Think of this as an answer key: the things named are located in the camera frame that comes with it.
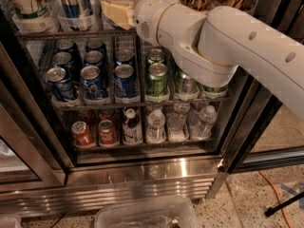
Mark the red soda can right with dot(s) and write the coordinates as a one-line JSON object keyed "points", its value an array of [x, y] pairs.
{"points": [[107, 132]]}

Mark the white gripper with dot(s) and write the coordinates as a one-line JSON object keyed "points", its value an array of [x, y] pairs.
{"points": [[147, 16]]}

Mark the red soda can left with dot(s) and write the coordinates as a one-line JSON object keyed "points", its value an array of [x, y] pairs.
{"points": [[81, 134]]}

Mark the blue pepsi can front right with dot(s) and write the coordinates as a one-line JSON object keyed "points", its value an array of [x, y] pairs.
{"points": [[125, 81]]}

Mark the top wire shelf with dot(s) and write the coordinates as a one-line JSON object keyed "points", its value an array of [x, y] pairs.
{"points": [[76, 34]]}

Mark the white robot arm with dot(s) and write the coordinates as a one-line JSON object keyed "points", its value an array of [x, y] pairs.
{"points": [[210, 46]]}

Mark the blue pepsi can front left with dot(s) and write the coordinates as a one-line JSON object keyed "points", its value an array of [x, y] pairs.
{"points": [[61, 84]]}

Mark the black stand leg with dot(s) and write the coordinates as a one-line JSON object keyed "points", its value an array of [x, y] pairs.
{"points": [[271, 210]]}

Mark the clear water bottle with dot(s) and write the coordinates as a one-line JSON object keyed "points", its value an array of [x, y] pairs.
{"points": [[155, 128], [206, 120]]}

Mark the green can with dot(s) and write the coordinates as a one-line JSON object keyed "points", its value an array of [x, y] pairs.
{"points": [[157, 80], [215, 90], [184, 83]]}

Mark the green can front middle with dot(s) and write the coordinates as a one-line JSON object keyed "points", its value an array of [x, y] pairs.
{"points": [[184, 83]]}

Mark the green can front right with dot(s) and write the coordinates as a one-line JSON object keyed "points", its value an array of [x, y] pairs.
{"points": [[215, 90]]}

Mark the clear water bottle right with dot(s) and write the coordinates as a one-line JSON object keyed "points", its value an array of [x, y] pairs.
{"points": [[206, 120]]}

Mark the green can front left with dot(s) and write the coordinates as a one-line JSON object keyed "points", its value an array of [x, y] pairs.
{"points": [[157, 80]]}

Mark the white patterned tall can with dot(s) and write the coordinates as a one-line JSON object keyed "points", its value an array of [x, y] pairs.
{"points": [[30, 9]]}

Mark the dark juice bottle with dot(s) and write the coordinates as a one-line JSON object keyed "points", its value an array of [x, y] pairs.
{"points": [[132, 128]]}

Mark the blue pepsi can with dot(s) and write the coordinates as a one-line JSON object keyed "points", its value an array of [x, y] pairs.
{"points": [[125, 81], [93, 83], [61, 84]]}

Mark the red soda can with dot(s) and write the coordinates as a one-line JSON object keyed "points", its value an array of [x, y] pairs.
{"points": [[81, 134], [107, 132]]}

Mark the stainless steel fridge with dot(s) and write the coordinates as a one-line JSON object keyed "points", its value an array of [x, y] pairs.
{"points": [[43, 171]]}

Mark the blue pepsi can front middle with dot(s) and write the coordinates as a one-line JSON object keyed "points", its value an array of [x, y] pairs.
{"points": [[93, 83]]}

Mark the clear plastic bin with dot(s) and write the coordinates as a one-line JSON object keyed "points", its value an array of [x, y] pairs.
{"points": [[150, 213]]}

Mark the clear water bottle left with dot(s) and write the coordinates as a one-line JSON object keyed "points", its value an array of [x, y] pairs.
{"points": [[155, 128]]}

